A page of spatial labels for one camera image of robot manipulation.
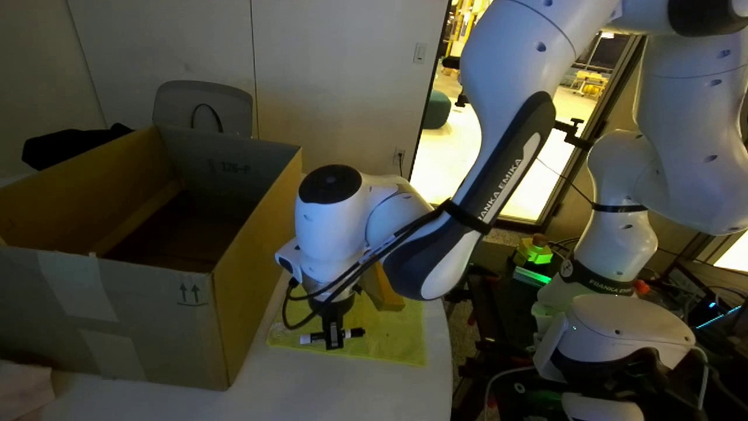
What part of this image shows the white pink cloth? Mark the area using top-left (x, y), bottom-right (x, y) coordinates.
top-left (0, 361), bottom-right (57, 421)

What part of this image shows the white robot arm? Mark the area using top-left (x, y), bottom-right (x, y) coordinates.
top-left (275, 0), bottom-right (748, 421)

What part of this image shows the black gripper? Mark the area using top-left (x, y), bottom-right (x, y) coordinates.
top-left (310, 296), bottom-right (353, 350)

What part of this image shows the yellow microfiber towel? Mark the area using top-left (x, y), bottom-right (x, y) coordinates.
top-left (267, 279), bottom-right (429, 367)

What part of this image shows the black cloth bag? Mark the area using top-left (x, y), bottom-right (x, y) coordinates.
top-left (21, 125), bottom-right (128, 171)

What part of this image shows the green lit device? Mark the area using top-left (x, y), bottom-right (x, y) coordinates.
top-left (512, 238), bottom-right (554, 285)

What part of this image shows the open cardboard box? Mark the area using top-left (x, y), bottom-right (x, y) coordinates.
top-left (0, 129), bottom-right (302, 389)

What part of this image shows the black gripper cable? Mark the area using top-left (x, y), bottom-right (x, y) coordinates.
top-left (281, 196), bottom-right (471, 333)

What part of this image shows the black white marker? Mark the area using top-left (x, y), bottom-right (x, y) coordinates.
top-left (299, 327), bottom-right (368, 348)

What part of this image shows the black equipment cart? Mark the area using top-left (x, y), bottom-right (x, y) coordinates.
top-left (451, 259), bottom-right (563, 421)

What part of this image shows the grey chair backrest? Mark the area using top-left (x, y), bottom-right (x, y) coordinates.
top-left (152, 79), bottom-right (253, 139)

